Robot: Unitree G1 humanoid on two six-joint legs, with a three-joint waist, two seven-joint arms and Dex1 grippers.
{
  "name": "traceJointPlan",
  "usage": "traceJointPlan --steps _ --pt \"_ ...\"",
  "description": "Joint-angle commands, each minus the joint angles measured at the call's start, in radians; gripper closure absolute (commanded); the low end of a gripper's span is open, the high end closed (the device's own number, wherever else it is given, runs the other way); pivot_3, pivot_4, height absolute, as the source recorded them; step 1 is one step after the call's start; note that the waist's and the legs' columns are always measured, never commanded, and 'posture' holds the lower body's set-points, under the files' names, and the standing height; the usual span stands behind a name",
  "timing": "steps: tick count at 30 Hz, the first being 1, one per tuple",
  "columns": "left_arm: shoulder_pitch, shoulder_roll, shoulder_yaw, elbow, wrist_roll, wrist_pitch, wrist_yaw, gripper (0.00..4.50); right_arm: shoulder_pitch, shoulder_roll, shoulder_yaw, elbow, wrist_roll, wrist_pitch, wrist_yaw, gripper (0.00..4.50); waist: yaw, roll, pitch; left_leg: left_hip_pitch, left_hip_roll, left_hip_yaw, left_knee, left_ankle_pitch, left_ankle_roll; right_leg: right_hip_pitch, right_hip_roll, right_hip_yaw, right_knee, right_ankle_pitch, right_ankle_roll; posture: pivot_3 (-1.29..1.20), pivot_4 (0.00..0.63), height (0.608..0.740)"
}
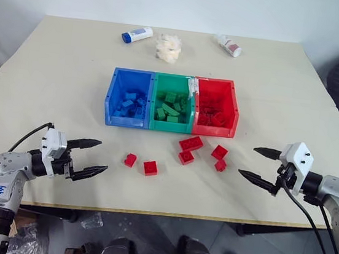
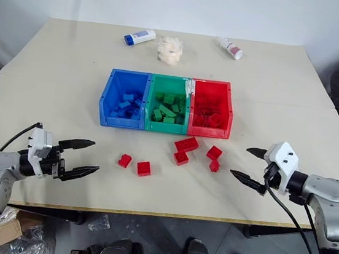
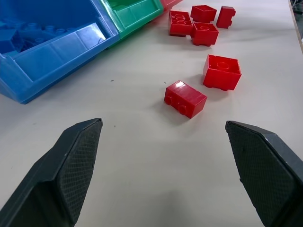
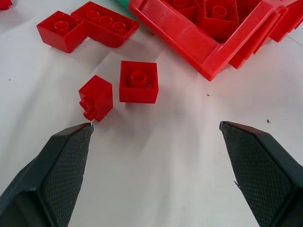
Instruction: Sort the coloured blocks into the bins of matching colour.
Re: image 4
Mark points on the small red square brick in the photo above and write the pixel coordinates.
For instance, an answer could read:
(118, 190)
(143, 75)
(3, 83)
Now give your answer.
(98, 98)

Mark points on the green plastic bin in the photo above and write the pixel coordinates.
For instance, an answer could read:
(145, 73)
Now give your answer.
(123, 3)

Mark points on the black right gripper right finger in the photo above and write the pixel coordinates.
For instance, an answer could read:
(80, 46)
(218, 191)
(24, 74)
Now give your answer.
(258, 170)

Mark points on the red plastic bin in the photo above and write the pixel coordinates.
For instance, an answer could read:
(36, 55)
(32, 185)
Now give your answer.
(220, 30)

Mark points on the red square building brick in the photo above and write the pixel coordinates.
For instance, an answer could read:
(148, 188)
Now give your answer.
(138, 82)
(61, 32)
(219, 17)

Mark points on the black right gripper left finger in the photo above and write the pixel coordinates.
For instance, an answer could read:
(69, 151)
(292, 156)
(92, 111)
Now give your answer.
(59, 175)

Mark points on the long red rounded brick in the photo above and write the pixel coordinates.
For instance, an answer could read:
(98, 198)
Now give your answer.
(106, 26)

